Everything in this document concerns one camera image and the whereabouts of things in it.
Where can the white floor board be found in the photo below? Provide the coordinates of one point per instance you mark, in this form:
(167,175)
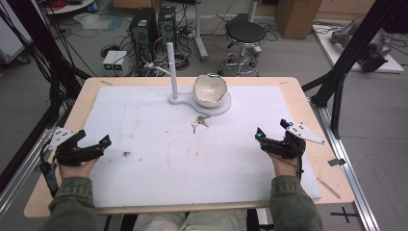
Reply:
(336,54)

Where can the grey robot device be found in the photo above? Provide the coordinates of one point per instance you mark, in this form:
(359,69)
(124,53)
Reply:
(377,48)

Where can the white power supply box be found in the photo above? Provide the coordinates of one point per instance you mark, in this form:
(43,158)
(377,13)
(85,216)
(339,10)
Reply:
(121,61)
(109,61)

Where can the bunch of metal keys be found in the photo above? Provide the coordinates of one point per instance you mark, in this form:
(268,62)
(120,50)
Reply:
(200,121)

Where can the thin wooden stick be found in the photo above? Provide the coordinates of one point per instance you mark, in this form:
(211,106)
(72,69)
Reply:
(328,188)

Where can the person's left hand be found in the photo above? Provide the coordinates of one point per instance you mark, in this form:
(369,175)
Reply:
(75,171)

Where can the black metal frame stand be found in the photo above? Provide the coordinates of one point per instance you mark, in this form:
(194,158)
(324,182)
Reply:
(352,48)
(32,35)

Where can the black tape piece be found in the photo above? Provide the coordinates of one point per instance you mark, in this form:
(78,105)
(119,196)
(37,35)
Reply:
(336,162)

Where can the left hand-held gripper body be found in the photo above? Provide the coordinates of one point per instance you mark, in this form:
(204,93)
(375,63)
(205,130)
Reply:
(69,154)

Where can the white stand with pole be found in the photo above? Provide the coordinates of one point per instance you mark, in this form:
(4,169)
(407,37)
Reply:
(173,70)

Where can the brown cardboard box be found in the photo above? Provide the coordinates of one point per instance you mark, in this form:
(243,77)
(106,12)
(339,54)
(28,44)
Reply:
(298,17)

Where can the person's right hand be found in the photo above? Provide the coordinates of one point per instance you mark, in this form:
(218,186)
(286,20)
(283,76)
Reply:
(285,167)

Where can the aluminium rail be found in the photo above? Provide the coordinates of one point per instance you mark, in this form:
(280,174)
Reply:
(22,173)
(349,173)

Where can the black tape cross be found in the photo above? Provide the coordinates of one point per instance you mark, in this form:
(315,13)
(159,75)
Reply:
(344,214)

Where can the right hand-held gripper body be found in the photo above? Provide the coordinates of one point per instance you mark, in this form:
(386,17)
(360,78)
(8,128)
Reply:
(285,147)

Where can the large black computer tower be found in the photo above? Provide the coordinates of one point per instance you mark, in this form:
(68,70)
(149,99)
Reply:
(142,29)

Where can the black round stool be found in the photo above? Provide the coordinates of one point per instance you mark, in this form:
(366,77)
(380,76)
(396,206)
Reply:
(245,32)

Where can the white ceramic bowl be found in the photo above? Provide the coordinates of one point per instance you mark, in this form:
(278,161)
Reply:
(210,95)

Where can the white desk leg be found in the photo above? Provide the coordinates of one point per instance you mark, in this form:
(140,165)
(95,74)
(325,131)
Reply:
(200,35)

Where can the person's legs in grey pants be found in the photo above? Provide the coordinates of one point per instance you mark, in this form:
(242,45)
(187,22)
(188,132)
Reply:
(189,222)

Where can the slim black computer tower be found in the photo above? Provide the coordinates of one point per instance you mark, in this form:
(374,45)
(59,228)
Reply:
(166,25)

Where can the white foam mat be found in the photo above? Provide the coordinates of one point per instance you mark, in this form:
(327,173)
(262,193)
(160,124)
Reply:
(192,166)

